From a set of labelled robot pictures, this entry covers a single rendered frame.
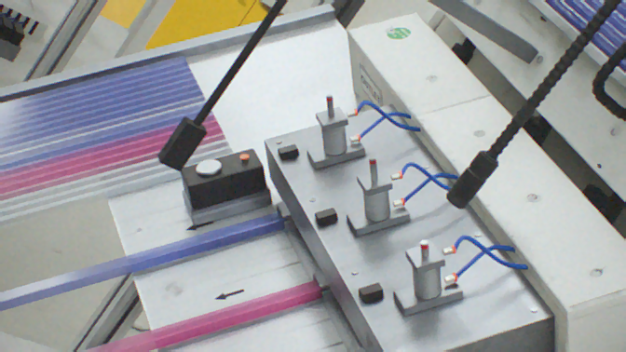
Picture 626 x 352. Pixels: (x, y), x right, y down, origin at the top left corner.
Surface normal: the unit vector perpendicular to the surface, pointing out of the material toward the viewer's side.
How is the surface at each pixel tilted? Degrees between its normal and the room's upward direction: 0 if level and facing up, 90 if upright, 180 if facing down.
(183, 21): 90
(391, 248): 43
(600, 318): 90
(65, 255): 90
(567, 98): 90
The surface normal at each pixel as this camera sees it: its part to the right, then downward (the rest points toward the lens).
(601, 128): -0.76, -0.36
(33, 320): 0.32, 0.52
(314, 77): -0.11, -0.81
